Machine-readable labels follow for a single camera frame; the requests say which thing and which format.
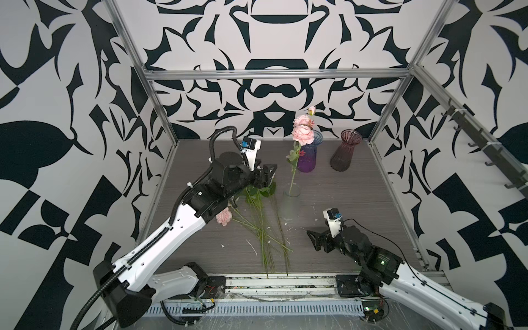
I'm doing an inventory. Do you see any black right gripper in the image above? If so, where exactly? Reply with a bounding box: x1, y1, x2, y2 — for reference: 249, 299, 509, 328
306, 221, 364, 267

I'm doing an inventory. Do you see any clear ribbed glass vase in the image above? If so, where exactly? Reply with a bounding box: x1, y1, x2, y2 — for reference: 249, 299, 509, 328
280, 183, 301, 222

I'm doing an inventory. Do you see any pink carnation stem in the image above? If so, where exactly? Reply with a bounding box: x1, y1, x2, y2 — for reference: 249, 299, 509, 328
286, 106, 316, 194
215, 208, 291, 252

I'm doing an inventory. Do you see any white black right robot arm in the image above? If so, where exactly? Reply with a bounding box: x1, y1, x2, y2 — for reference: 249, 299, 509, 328
307, 219, 511, 329

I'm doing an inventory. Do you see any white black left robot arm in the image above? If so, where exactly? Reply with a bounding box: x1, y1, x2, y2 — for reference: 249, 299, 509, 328
71, 126, 277, 329

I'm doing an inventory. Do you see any purple blue glass vase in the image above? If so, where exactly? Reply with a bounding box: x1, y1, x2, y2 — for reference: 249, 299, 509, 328
297, 131, 323, 173

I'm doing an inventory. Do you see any smoky pink glass vase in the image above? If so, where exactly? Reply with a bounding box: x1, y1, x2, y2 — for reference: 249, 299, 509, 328
330, 129, 362, 172

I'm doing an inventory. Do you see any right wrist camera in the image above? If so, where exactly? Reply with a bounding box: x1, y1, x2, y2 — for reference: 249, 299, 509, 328
323, 208, 342, 238

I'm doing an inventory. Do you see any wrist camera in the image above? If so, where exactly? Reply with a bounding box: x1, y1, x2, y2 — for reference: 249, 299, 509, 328
241, 137, 261, 171
323, 208, 342, 238

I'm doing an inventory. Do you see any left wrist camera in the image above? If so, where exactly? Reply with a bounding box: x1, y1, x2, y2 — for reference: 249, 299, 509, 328
241, 137, 261, 171

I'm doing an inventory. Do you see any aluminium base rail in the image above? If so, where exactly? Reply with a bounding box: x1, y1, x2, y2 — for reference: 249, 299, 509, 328
202, 273, 362, 300

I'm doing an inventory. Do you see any aluminium frame crossbar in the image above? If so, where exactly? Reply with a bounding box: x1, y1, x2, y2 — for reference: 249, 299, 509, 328
144, 68, 409, 81

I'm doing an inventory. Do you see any white slotted cable duct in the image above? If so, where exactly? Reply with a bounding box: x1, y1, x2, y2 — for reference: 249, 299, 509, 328
165, 301, 364, 317

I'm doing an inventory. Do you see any grey wall hook rail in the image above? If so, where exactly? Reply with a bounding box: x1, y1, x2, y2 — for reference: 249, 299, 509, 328
441, 98, 527, 199

